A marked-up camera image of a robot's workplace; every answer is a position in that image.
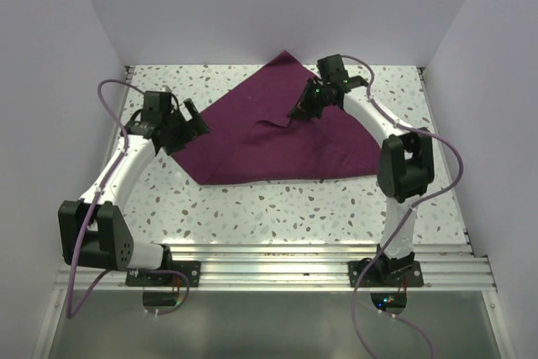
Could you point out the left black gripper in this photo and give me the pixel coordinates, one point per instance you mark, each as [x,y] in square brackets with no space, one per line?
[192,128]

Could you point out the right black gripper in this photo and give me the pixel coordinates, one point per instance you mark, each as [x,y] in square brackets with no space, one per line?
[298,112]

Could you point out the purple surgical cloth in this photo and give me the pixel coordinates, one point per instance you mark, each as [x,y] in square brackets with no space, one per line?
[252,139]

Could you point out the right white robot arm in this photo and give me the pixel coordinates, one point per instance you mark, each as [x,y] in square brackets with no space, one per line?
[405,170]

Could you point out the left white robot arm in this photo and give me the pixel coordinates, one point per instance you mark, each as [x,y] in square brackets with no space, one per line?
[94,232]

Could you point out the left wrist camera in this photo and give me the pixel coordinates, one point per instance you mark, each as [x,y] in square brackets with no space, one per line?
[167,89]

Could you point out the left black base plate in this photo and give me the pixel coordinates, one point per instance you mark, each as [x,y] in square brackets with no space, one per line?
[180,274]

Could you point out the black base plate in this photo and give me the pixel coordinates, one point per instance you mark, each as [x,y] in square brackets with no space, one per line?
[376,277]
[180,274]

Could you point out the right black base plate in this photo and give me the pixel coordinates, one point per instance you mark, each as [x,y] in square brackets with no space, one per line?
[376,277]

